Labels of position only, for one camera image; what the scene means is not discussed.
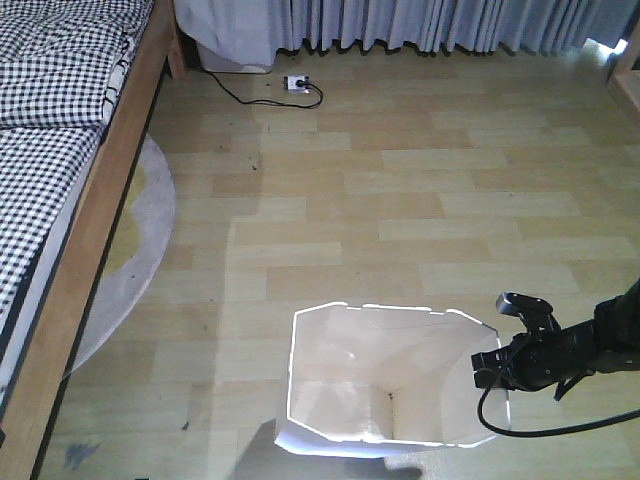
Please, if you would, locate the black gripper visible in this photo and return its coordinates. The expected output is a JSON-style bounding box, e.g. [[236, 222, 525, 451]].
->
[[471, 332, 595, 392]]

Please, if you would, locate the white plastic trash bin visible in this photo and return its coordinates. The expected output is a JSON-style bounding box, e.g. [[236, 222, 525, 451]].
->
[[274, 302, 501, 458]]

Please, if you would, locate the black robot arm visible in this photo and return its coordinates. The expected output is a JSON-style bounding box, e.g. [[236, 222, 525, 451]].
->
[[471, 284, 639, 400]]

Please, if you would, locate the grey pleated curtain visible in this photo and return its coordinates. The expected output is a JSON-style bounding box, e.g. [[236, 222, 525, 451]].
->
[[271, 0, 639, 55]]

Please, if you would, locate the floor power socket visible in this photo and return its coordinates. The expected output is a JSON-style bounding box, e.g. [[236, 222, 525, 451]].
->
[[283, 75, 311, 94]]

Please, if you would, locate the grey round rug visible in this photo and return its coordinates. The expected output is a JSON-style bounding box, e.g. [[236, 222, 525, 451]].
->
[[65, 135, 176, 375]]

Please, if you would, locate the white sheer curtain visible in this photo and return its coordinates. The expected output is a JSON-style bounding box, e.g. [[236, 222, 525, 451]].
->
[[174, 0, 275, 74]]

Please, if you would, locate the black white checkered bedding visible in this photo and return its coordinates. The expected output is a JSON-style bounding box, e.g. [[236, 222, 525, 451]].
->
[[0, 0, 154, 346]]

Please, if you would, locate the gripper mounted camera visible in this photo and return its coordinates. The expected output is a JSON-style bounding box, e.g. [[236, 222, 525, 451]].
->
[[496, 292, 561, 334]]

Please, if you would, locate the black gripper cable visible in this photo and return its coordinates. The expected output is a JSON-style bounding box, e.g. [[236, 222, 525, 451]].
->
[[477, 384, 640, 439]]

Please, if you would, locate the black socket power cord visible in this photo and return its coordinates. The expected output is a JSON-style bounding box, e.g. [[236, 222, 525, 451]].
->
[[202, 67, 324, 110]]

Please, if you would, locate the wooden bed frame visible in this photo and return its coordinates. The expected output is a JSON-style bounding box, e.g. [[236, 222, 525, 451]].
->
[[1, 1, 186, 479]]

